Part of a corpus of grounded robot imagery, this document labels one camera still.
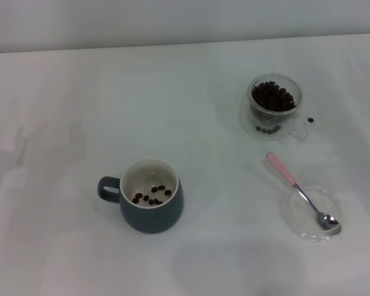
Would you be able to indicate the scooped coffee beans batch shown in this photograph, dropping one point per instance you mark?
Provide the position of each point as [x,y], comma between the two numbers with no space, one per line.
[161,187]

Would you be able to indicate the dark teal ceramic mug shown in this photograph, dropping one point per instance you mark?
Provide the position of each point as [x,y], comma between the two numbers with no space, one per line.
[160,219]

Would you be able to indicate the coffee bean pile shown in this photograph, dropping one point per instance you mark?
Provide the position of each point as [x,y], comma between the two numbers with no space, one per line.
[271,98]

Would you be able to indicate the clear glass saucer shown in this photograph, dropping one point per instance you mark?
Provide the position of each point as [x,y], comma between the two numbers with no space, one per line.
[299,216]

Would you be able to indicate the clear double-wall glass cup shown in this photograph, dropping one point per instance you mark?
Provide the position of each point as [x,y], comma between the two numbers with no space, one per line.
[246,126]

